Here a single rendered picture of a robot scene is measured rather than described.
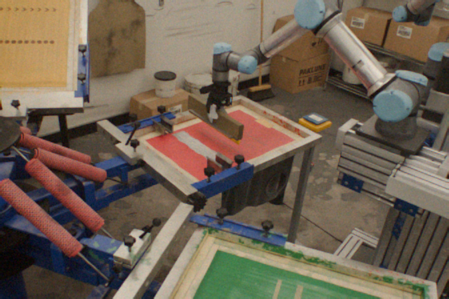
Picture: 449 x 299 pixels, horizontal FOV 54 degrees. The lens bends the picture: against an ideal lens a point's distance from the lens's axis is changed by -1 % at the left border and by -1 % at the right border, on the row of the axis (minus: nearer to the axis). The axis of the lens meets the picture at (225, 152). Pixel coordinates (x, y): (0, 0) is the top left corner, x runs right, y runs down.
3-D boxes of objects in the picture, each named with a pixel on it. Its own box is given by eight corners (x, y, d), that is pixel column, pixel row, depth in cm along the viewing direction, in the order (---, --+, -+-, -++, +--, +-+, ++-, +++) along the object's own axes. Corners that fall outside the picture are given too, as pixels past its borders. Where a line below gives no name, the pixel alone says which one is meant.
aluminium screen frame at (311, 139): (240, 101, 254) (240, 95, 252) (321, 143, 218) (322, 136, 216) (118, 138, 207) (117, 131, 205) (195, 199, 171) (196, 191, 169)
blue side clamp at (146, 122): (170, 123, 226) (170, 111, 223) (176, 127, 223) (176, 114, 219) (118, 139, 208) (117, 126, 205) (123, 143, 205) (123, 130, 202)
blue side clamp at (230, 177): (244, 172, 192) (246, 159, 188) (252, 177, 189) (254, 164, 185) (190, 197, 174) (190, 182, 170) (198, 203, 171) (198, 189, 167)
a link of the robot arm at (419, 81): (422, 106, 164) (433, 72, 157) (413, 118, 154) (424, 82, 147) (391, 97, 169) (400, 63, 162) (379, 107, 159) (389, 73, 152)
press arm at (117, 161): (132, 161, 184) (131, 151, 181) (140, 167, 180) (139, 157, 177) (94, 174, 173) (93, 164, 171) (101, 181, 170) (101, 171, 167)
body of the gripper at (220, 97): (219, 110, 190) (221, 84, 184) (206, 103, 196) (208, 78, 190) (232, 106, 195) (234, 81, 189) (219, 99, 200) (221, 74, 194)
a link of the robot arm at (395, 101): (427, 98, 150) (324, -20, 155) (416, 112, 139) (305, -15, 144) (399, 117, 158) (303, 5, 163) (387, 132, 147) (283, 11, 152)
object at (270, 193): (274, 189, 237) (283, 136, 221) (286, 197, 232) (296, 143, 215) (209, 222, 210) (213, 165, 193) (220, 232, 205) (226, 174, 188)
